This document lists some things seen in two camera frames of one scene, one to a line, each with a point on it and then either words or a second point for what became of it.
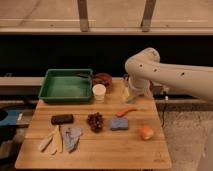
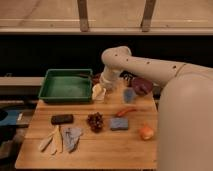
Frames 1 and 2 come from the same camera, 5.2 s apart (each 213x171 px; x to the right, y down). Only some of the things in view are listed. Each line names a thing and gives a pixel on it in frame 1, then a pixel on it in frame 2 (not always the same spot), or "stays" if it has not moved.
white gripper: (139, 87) -> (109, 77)
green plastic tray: (67, 85) stays
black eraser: (62, 119) stays
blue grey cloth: (71, 136) stays
